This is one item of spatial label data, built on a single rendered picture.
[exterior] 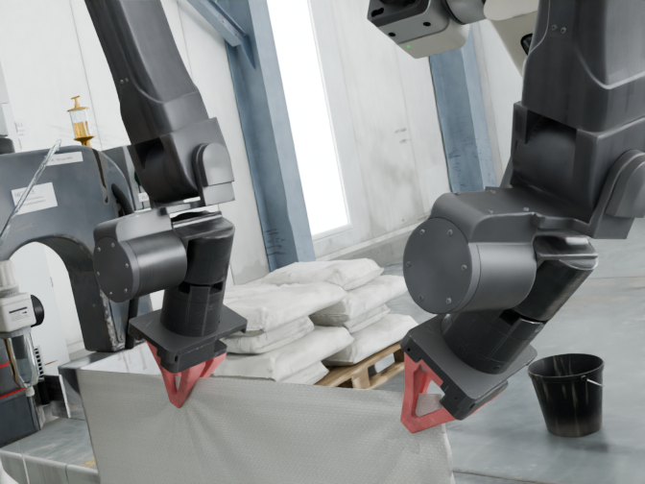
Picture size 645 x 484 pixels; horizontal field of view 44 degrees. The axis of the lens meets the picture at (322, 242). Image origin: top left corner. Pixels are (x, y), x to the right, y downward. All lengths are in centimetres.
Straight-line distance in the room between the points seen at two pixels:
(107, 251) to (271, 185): 627
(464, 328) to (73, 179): 64
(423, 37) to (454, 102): 845
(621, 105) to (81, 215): 74
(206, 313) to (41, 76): 518
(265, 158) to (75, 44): 188
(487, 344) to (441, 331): 4
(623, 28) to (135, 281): 41
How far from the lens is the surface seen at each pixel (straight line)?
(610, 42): 48
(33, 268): 496
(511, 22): 96
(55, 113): 588
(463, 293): 46
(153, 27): 74
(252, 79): 696
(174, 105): 72
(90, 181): 108
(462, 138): 951
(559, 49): 48
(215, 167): 71
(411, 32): 107
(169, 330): 77
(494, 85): 955
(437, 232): 48
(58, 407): 107
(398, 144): 875
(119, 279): 69
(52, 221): 104
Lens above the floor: 128
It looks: 7 degrees down
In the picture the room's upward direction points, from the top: 11 degrees counter-clockwise
